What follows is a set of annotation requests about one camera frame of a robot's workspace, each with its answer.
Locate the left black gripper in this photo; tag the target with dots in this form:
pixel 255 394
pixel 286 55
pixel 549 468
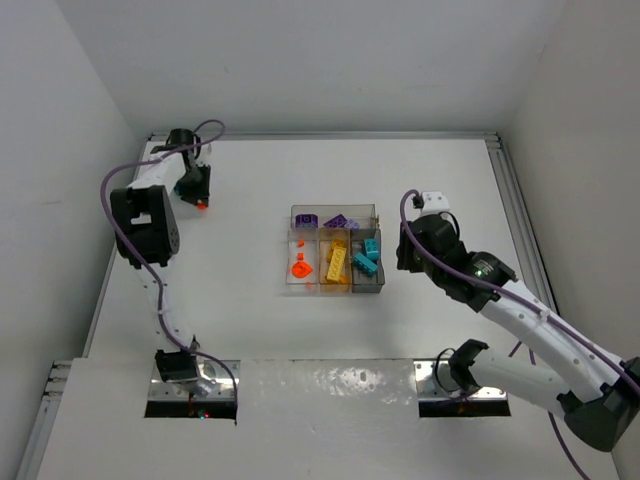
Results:
pixel 191 185

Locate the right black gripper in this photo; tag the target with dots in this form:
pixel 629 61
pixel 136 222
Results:
pixel 406 253

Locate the teal round lego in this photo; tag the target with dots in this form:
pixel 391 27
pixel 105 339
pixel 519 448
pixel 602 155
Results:
pixel 371 249

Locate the teal 2x4 lego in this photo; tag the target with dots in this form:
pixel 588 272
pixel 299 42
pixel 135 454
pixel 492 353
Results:
pixel 364 264

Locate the lilac small lego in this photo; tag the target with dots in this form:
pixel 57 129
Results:
pixel 352 224

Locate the long yellow lego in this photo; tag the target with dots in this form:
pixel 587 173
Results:
pixel 335 269

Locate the purple slope lego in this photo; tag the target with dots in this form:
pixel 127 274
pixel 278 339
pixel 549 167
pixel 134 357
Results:
pixel 337 222

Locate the orange lego cluster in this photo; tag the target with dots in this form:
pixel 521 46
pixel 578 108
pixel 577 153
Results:
pixel 300 268

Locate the purple printed lego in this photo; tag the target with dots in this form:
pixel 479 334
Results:
pixel 306 221

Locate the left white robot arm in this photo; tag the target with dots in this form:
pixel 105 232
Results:
pixel 148 238

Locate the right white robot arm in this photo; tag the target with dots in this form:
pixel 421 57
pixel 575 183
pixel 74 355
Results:
pixel 595 392

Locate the grey plastic container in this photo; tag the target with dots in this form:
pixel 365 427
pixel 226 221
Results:
pixel 361 283

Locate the clear rear container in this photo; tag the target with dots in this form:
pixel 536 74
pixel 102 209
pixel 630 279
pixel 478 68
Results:
pixel 365 214

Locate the amber plastic container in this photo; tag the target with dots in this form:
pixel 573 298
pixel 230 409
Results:
pixel 324 239

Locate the clear front-left container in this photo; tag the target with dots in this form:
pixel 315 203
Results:
pixel 295 285

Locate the white front cover panel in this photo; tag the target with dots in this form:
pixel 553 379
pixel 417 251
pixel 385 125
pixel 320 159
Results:
pixel 299 420

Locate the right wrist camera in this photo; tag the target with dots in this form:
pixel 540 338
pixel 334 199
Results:
pixel 434 202

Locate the rear aluminium rail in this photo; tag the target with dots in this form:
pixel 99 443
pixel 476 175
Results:
pixel 361 135

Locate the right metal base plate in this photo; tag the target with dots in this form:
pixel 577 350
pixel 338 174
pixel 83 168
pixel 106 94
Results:
pixel 435 382

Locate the metal base plate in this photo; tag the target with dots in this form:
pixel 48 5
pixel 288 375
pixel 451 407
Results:
pixel 214 384
pixel 435 382

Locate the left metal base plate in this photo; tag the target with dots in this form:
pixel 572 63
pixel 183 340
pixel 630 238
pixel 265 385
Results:
pixel 214 384

